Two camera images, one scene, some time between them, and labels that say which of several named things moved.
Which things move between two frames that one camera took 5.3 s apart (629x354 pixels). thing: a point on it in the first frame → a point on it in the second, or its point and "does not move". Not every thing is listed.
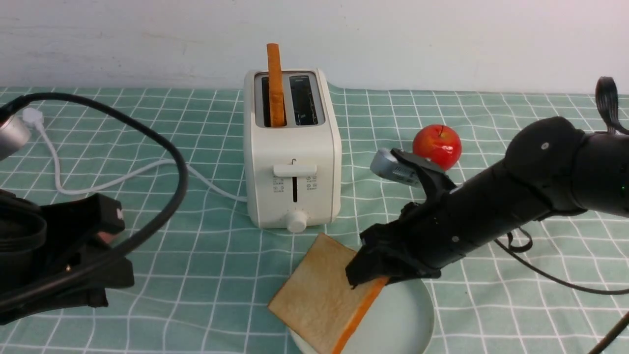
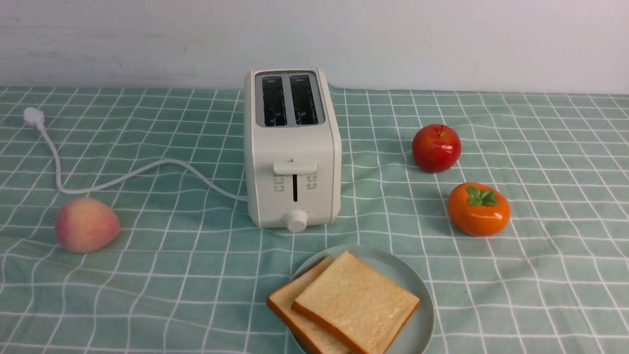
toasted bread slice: [317, 301] → [361, 306]
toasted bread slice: [277, 108] → [313, 336]
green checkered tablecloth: [172, 160] does not move
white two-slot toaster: [293, 172] does not move
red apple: [440, 143] does not move
